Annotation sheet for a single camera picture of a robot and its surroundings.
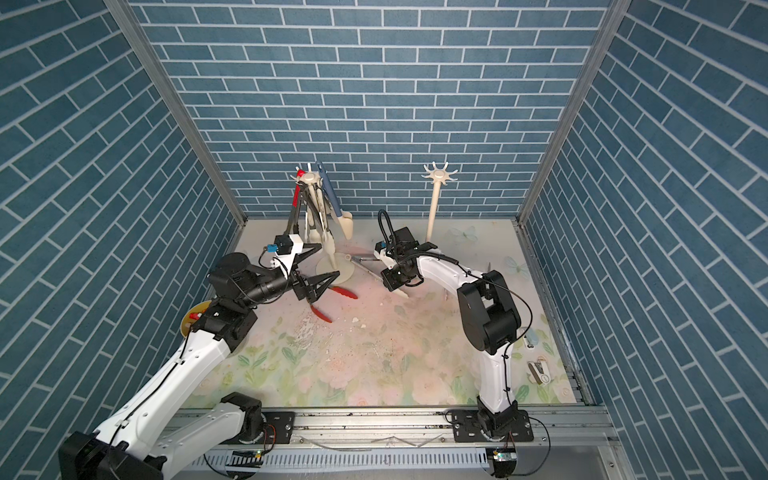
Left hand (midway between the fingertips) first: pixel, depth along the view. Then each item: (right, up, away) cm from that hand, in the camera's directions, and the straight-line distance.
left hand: (335, 262), depth 67 cm
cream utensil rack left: (-10, -5, +38) cm, 39 cm away
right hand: (+12, -8, +28) cm, 31 cm away
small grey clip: (+54, -31, +15) cm, 64 cm away
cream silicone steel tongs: (-7, +13, +11) cm, 18 cm away
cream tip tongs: (0, -1, +28) cm, 28 cm away
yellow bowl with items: (-40, -15, +10) cm, 43 cm away
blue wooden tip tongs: (-1, +12, +19) cm, 23 cm away
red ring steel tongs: (-14, +12, +15) cm, 24 cm away
